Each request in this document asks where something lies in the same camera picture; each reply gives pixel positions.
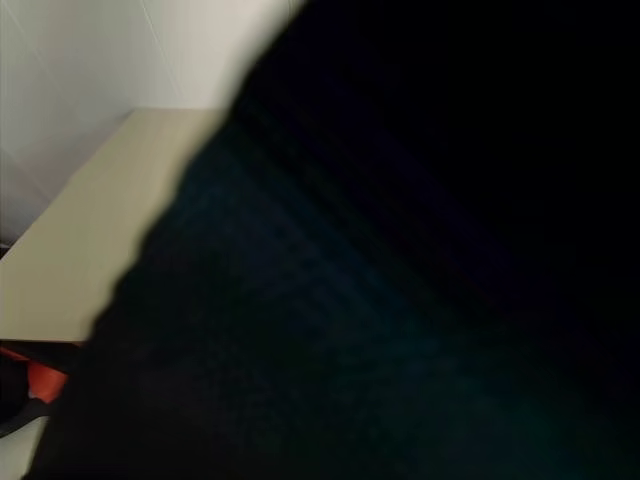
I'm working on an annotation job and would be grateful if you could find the black ribbed blurred shape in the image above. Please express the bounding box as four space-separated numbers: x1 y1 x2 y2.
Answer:
29 0 640 480

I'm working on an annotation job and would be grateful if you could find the orange and black object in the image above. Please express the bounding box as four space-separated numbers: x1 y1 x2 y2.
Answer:
0 342 70 439

